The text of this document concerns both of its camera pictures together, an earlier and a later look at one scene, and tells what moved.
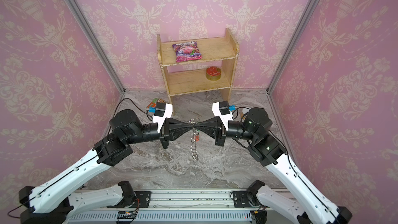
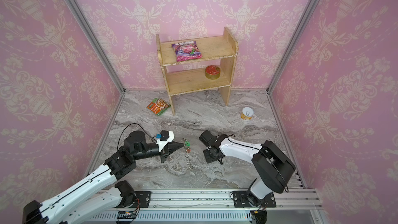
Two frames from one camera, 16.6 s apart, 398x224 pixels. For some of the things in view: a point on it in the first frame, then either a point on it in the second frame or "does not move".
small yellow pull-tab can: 244,110 does not move
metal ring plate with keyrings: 195,138 → 187,143
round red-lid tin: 213,73 does not move
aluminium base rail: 164,206 does not move
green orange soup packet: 154,101 does not move
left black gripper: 169,130 → 165,152
